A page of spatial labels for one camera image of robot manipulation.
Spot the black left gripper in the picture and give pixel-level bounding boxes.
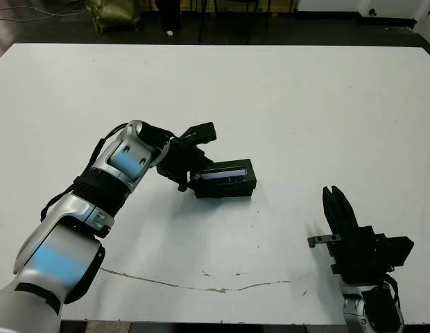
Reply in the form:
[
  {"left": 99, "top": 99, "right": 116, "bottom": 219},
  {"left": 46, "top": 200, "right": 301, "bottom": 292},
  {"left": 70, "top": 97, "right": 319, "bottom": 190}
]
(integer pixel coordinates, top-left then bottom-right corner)
[{"left": 155, "top": 137, "right": 216, "bottom": 195}]

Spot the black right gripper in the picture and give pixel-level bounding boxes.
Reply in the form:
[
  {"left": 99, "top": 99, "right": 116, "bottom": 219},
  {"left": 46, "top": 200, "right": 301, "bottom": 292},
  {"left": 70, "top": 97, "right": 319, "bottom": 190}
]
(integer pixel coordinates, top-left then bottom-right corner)
[{"left": 307, "top": 186, "right": 389, "bottom": 284}]

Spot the black box lid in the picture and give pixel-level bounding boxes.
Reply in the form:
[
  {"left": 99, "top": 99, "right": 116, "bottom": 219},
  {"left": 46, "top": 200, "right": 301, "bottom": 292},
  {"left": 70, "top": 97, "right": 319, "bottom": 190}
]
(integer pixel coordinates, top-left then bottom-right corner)
[{"left": 192, "top": 158, "right": 258, "bottom": 198}]

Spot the yellow-green sack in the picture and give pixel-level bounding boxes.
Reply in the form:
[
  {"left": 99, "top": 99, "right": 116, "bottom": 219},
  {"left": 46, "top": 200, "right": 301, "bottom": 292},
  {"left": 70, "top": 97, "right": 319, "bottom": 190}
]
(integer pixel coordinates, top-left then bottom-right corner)
[{"left": 85, "top": 0, "right": 141, "bottom": 34}]

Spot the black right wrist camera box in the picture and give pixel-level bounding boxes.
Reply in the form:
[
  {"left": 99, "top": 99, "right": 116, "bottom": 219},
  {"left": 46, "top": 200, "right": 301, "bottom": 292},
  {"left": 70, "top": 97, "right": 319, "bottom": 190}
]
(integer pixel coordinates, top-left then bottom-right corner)
[{"left": 376, "top": 235, "right": 415, "bottom": 268}]

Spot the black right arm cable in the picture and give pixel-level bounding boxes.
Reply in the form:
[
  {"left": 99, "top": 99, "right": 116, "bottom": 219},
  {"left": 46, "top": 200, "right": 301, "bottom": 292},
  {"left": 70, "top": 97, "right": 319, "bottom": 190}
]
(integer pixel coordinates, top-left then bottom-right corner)
[{"left": 383, "top": 273, "right": 404, "bottom": 313}]

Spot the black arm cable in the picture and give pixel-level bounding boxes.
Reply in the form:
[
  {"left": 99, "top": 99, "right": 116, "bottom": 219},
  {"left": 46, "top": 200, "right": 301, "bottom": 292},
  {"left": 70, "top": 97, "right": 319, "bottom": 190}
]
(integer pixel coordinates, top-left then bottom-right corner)
[
  {"left": 383, "top": 273, "right": 404, "bottom": 313},
  {"left": 40, "top": 121, "right": 130, "bottom": 223}
]

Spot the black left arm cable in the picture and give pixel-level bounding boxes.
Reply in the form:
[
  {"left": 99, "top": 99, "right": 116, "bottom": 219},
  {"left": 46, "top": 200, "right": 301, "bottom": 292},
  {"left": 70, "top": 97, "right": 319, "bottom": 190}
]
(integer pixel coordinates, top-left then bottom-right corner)
[{"left": 40, "top": 121, "right": 130, "bottom": 223}]

